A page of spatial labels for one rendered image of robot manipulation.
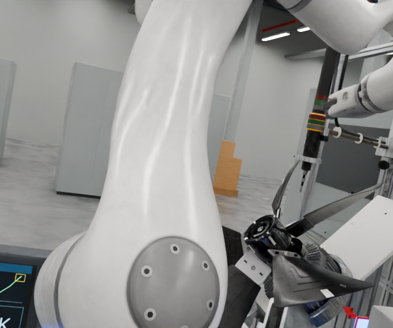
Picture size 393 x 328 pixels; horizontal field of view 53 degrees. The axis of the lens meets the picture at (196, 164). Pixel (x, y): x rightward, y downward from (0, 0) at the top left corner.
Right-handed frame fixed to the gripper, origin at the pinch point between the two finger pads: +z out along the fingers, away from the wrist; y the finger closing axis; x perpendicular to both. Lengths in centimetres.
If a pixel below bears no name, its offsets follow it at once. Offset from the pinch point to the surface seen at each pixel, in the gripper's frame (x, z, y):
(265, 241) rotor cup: -32.3, 21.2, -9.4
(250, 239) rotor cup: -32.2, 25.5, -12.4
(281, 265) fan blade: -37.4, 9.5, -10.4
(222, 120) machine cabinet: 124, 565, 144
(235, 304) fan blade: -49, 22, -18
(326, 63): 13.8, 4.7, 1.8
